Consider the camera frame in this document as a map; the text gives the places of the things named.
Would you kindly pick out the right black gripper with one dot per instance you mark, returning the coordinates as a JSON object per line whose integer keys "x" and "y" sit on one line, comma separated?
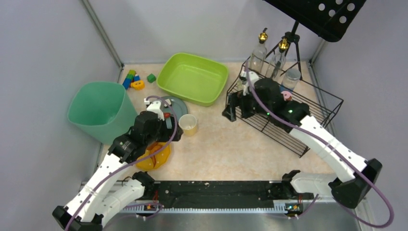
{"x": 238, "y": 104}

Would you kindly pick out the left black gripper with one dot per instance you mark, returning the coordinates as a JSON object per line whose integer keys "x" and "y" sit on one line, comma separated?
{"x": 172, "y": 129}

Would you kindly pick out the yellow and white mug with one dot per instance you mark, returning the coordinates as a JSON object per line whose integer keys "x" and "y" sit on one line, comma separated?
{"x": 188, "y": 124}

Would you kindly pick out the grey-blue plate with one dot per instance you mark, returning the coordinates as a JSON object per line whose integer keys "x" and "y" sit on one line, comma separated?
{"x": 178, "y": 105}

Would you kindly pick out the pink lid spice jar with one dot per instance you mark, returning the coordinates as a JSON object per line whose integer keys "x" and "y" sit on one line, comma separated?
{"x": 287, "y": 95}

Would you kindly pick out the gold top oil bottle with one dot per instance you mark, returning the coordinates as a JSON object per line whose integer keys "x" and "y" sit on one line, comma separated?
{"x": 277, "y": 62}
{"x": 259, "y": 52}

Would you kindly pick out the silver lid blue label jar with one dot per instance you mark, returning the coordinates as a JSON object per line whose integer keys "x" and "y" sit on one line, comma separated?
{"x": 290, "y": 80}

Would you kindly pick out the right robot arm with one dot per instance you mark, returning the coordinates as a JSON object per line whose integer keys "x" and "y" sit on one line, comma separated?
{"x": 346, "y": 184}

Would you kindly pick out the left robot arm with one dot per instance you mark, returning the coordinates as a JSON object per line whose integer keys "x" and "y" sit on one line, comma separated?
{"x": 93, "y": 207}

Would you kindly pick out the brown food scraps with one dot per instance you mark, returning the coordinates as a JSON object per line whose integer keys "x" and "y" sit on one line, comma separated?
{"x": 154, "y": 153}

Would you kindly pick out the yellow scalloped plate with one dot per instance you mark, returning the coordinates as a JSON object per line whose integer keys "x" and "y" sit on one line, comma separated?
{"x": 164, "y": 155}

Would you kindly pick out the green plastic basin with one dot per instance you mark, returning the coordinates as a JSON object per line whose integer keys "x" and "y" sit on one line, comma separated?
{"x": 193, "y": 78}

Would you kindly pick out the orange toy piece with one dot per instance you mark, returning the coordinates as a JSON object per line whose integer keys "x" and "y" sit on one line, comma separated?
{"x": 138, "y": 85}

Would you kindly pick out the green toy cube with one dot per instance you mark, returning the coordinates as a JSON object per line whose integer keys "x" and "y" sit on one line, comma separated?
{"x": 151, "y": 78}

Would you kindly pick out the stacked toy blocks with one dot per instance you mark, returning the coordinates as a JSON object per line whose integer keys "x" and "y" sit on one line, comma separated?
{"x": 131, "y": 77}

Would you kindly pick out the teal trash bin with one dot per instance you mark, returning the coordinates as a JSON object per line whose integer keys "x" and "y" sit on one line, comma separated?
{"x": 103, "y": 110}

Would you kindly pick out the black perforated tray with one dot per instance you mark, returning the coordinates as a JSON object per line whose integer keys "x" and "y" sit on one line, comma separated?
{"x": 328, "y": 19}

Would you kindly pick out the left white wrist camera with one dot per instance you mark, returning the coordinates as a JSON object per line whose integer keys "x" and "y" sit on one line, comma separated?
{"x": 155, "y": 107}

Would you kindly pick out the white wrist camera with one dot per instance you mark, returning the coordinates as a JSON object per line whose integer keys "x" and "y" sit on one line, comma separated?
{"x": 253, "y": 76}
{"x": 155, "y": 107}

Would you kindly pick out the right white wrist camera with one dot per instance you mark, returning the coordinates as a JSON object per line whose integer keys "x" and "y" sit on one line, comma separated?
{"x": 253, "y": 76}

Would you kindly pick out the black wire rack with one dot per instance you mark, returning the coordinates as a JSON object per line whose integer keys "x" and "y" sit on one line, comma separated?
{"x": 323, "y": 105}

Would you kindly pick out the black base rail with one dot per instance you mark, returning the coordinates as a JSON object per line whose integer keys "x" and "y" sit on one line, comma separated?
{"x": 217, "y": 197}

